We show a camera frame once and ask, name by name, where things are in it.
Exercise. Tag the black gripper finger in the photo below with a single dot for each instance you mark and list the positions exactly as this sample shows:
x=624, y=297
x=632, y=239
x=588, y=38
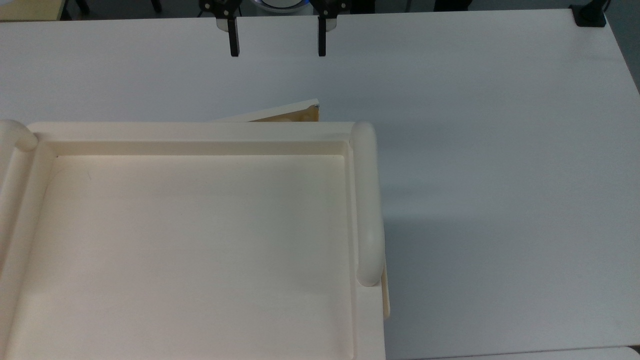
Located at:
x=233, y=37
x=322, y=37

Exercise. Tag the yellow wooden table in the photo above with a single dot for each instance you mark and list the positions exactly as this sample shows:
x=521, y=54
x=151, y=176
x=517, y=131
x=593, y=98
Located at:
x=30, y=9

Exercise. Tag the black chair leg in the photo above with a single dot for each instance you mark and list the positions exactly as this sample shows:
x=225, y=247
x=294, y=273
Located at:
x=82, y=6
x=156, y=5

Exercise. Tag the black table clamp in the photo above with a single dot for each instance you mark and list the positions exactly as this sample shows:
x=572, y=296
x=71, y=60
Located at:
x=590, y=15

